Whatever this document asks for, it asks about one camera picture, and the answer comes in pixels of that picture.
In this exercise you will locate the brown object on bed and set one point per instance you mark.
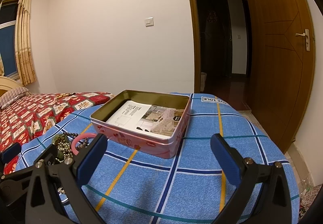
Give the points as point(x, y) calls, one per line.
point(64, 95)

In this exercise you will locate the wooden door frame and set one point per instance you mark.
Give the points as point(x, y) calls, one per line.
point(196, 43)

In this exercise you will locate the pink bangle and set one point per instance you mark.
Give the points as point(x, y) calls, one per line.
point(79, 138)

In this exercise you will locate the striped pillow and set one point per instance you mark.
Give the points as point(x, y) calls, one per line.
point(13, 95)

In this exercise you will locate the printed paper leaflet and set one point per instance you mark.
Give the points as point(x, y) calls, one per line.
point(151, 120)

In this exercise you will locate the cream wooden headboard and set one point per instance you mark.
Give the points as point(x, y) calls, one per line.
point(7, 84)

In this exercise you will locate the white wall switch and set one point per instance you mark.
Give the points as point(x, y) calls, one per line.
point(149, 22)

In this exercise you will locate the blue checked tablecloth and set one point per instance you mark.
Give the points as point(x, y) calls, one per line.
point(131, 186)

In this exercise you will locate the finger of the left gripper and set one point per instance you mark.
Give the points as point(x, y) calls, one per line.
point(10, 153)

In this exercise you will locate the red patterned bedspread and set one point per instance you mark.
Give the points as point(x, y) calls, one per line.
point(34, 119)

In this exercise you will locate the beige curtain right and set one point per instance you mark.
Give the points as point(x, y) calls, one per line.
point(22, 44)

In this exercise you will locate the silver door handle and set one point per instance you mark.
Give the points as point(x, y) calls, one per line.
point(306, 35)

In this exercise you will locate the pink metal tin box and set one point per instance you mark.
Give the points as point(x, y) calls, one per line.
point(163, 148)

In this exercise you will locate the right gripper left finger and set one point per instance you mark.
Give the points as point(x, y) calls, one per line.
point(43, 204)

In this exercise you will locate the green jade bangle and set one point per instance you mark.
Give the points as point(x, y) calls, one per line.
point(63, 146)

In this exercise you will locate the window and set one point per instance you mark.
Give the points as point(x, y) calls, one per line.
point(9, 10)

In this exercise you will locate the brown wooden door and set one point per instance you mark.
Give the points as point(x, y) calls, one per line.
point(282, 70)

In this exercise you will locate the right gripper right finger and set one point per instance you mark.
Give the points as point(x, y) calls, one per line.
point(273, 204)

